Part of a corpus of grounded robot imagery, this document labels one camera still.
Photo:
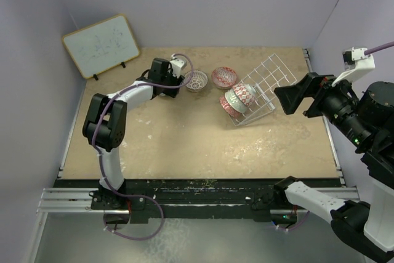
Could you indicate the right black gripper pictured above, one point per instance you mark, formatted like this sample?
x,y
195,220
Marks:
x,y
315,85

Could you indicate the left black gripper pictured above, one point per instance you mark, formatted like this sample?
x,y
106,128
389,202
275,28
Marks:
x,y
172,92

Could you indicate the white black-spoked bowl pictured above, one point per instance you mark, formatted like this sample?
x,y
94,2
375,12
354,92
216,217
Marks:
x,y
196,82

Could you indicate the dark blue triangle bowl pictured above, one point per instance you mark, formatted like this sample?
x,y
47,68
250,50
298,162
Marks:
x,y
245,93

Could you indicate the white green-spoked bowl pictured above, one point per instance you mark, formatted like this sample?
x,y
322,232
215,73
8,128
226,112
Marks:
x,y
235,102

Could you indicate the black floral bowl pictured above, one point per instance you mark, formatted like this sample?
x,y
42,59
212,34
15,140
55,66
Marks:
x,y
228,108

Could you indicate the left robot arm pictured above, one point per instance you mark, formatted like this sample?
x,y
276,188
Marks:
x,y
105,123

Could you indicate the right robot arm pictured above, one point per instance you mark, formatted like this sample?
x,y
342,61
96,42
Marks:
x,y
367,159

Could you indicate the red patterned bowl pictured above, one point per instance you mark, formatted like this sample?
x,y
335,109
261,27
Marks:
x,y
224,77

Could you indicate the white dry-erase board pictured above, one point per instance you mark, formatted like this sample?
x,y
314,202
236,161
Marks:
x,y
101,46

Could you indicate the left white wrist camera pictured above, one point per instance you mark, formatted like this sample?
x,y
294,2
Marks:
x,y
177,66

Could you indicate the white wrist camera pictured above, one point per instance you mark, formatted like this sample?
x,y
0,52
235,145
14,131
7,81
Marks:
x,y
177,66
357,65

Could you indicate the white wire dish rack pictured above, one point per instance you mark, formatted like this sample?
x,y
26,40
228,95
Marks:
x,y
270,74

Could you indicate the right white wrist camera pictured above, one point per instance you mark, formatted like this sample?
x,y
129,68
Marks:
x,y
357,65

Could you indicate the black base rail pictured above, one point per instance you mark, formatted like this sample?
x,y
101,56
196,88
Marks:
x,y
204,199

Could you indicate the aluminium extrusion rail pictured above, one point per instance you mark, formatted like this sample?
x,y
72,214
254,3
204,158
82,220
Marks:
x,y
64,200

